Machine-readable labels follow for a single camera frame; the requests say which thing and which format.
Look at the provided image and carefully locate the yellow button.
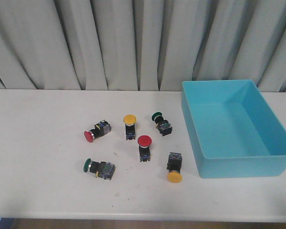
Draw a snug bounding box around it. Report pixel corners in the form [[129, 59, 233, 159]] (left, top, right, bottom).
[[166, 152, 182, 183], [123, 114, 136, 140]]

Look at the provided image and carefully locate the red button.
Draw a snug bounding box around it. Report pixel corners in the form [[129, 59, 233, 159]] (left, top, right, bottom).
[[84, 120, 111, 143], [137, 135, 152, 162]]

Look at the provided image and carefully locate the blue plastic box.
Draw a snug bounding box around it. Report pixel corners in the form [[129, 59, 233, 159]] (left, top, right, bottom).
[[182, 80, 286, 178]]

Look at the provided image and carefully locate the green button upper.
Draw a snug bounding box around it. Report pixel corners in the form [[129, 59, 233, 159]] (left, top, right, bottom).
[[152, 112, 173, 136]]

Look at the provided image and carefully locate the green button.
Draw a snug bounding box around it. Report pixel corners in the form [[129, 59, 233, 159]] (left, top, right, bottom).
[[83, 158, 115, 180], [152, 112, 173, 136]]

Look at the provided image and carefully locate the green button lower left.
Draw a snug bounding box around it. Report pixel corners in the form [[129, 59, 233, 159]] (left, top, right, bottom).
[[83, 158, 115, 180]]

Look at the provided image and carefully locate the grey pleated curtain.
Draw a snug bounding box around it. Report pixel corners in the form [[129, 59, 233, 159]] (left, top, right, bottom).
[[0, 0, 286, 92]]

